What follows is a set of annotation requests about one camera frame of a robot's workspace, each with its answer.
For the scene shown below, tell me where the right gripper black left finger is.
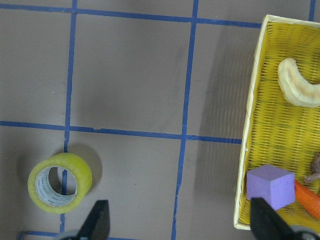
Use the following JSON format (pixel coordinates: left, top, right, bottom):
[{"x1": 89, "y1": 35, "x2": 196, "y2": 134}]
[{"x1": 76, "y1": 200, "x2": 111, "y2": 240}]

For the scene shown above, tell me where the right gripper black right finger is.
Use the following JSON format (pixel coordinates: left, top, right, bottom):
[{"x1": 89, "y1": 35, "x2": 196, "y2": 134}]
[{"x1": 250, "y1": 197, "x2": 297, "y2": 240}]

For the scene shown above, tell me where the yellow clear tape roll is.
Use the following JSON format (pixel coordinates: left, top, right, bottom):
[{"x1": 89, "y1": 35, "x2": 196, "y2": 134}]
[{"x1": 27, "y1": 152, "x2": 93, "y2": 214}]

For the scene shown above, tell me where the purple foam cube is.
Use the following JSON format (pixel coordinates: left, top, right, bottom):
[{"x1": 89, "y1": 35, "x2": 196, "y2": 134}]
[{"x1": 246, "y1": 164, "x2": 296, "y2": 211}]

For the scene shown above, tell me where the orange toy carrot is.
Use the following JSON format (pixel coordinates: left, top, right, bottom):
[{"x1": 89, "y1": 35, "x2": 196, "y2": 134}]
[{"x1": 294, "y1": 180, "x2": 320, "y2": 219}]

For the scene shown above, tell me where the brown toy animal figure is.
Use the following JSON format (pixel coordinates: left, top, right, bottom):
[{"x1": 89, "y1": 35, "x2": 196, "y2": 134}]
[{"x1": 303, "y1": 152, "x2": 320, "y2": 184}]

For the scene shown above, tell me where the yellow woven basket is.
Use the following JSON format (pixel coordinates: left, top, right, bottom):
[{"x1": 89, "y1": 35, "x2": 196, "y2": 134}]
[{"x1": 233, "y1": 14, "x2": 320, "y2": 230}]

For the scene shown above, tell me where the pale banana toy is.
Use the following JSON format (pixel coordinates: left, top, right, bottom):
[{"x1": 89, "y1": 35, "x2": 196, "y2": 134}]
[{"x1": 277, "y1": 58, "x2": 320, "y2": 108}]

